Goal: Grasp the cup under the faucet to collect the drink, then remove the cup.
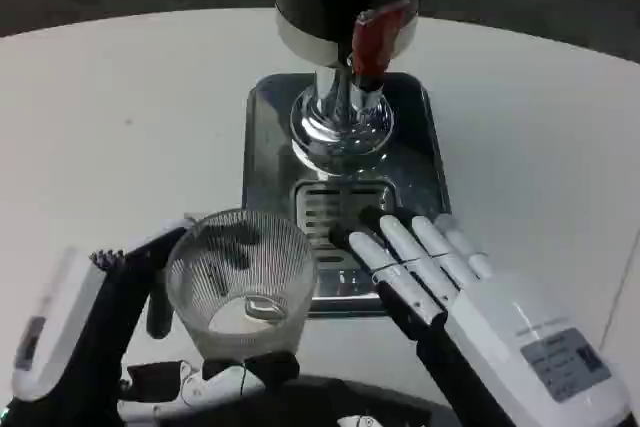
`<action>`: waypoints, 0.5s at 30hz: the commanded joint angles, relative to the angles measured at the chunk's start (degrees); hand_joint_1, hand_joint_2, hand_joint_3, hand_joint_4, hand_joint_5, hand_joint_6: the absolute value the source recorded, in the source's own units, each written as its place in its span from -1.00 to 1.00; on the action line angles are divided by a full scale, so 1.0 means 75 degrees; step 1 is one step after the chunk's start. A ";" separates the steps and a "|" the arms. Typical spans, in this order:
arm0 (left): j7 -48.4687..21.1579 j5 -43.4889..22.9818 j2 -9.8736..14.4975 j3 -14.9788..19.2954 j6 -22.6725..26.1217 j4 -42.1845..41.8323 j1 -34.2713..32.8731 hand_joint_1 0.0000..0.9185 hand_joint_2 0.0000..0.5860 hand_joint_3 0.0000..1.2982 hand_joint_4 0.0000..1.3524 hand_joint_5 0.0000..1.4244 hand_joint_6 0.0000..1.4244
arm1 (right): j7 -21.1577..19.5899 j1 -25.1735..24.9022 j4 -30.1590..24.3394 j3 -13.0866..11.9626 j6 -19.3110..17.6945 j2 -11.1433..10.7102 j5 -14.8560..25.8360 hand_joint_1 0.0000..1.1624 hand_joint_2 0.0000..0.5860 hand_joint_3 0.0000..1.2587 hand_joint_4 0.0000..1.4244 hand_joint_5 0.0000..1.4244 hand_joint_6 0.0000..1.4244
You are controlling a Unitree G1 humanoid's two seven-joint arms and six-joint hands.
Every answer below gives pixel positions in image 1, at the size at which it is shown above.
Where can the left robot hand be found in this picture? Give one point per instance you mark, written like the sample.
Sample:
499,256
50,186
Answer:
80,327

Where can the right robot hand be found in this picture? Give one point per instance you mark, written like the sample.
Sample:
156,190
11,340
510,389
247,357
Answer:
500,327

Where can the clear ribbed glass cup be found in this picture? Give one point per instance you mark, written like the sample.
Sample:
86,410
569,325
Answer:
240,279

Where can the steel drip tray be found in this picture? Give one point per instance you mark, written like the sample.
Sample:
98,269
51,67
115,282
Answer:
345,187

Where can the black drink dispenser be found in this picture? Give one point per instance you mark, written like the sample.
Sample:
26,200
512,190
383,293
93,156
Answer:
330,47

